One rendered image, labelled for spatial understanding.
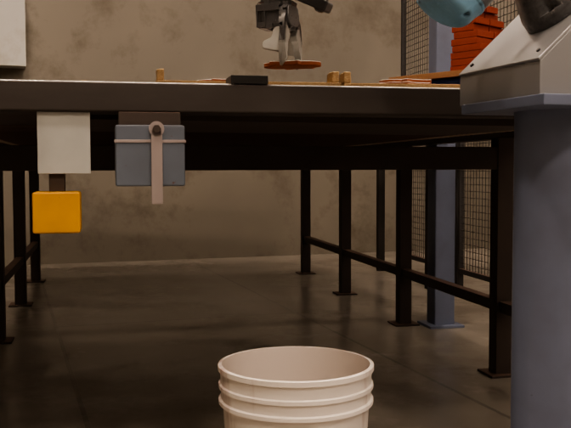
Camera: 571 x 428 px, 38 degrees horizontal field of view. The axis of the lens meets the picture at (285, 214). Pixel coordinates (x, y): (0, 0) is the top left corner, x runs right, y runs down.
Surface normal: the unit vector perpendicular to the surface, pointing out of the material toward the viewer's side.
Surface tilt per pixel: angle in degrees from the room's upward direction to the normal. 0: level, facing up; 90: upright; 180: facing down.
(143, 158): 90
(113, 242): 90
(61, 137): 90
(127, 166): 90
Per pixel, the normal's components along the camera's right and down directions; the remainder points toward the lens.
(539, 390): -0.64, 0.04
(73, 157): 0.21, 0.05
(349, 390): 0.66, 0.08
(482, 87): -0.95, 0.02
